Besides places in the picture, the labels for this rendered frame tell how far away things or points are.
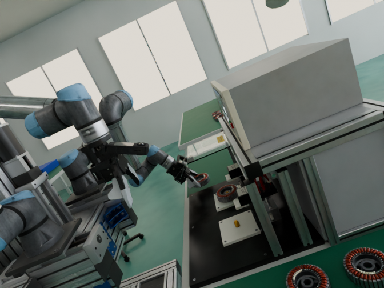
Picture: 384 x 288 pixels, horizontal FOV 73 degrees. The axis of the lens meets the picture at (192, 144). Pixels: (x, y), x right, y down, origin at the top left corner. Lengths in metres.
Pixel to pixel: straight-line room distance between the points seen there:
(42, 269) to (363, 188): 1.16
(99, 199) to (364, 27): 6.08
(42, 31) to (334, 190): 6.03
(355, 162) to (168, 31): 5.08
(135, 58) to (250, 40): 2.38
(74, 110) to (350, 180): 0.80
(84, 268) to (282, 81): 0.98
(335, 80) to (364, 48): 5.78
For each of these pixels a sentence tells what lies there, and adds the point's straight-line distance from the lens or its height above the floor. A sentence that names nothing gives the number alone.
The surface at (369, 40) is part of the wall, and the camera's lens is 6.73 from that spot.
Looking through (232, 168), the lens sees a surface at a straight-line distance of 1.23.
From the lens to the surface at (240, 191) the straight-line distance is 1.03.
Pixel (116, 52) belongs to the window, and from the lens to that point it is 5.81.
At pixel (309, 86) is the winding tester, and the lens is 0.87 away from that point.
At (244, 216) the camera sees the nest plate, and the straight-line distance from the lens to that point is 1.14.
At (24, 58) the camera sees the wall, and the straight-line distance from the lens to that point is 6.55.
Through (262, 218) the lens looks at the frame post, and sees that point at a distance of 0.86.
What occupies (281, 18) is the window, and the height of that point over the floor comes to 1.49.
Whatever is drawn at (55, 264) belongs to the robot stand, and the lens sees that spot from 1.20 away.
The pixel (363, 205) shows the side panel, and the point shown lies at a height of 0.84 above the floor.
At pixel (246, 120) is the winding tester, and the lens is 0.83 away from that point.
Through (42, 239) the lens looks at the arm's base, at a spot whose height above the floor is 1.08.
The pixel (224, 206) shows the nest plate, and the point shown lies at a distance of 1.26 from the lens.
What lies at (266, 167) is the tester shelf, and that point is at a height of 1.09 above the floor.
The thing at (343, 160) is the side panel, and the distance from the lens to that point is 0.86.
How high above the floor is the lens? 1.43
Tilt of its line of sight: 16 degrees down
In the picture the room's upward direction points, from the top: 25 degrees counter-clockwise
